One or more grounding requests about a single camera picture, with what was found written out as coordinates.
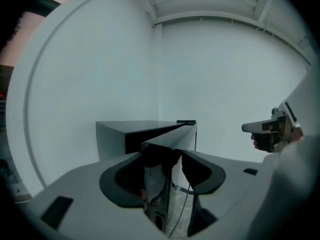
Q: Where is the thin black cable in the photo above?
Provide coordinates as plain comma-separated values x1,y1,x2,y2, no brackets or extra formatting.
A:
168,181,196,238

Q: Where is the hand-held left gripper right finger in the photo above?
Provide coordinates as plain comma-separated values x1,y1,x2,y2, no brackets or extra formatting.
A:
181,149,278,240

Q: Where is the person's white clothing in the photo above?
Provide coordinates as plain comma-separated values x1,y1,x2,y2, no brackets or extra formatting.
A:
246,133,320,240

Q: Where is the person's right hand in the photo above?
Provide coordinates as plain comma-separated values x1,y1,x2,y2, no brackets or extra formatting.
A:
250,132,274,153

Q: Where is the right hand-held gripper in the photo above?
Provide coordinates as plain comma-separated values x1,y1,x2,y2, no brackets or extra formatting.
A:
241,101,305,154

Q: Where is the person's right forearm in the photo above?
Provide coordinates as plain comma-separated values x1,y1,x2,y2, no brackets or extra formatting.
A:
284,68,320,137

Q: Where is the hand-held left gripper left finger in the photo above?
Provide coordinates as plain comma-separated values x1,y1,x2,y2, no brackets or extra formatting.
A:
32,151,166,240

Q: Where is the grey fridge cabinet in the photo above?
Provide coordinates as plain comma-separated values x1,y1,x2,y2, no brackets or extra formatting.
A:
95,119,198,164

